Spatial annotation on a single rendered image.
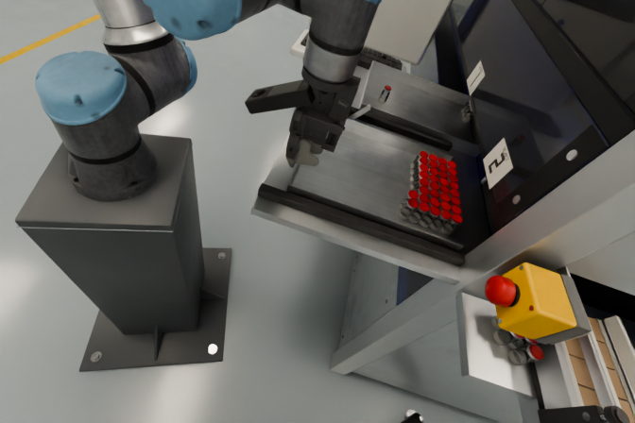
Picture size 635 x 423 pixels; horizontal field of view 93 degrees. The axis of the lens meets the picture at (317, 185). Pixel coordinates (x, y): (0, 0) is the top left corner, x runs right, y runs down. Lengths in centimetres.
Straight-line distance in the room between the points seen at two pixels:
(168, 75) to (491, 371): 73
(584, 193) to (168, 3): 49
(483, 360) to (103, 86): 71
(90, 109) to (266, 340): 106
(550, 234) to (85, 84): 68
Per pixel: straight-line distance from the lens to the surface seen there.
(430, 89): 107
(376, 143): 75
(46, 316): 153
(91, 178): 67
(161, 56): 64
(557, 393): 61
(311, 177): 61
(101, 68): 60
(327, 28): 40
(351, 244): 55
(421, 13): 135
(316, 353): 139
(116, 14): 64
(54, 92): 58
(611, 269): 58
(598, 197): 47
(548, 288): 50
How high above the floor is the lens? 133
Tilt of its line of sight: 48 degrees down
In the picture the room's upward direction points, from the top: 21 degrees clockwise
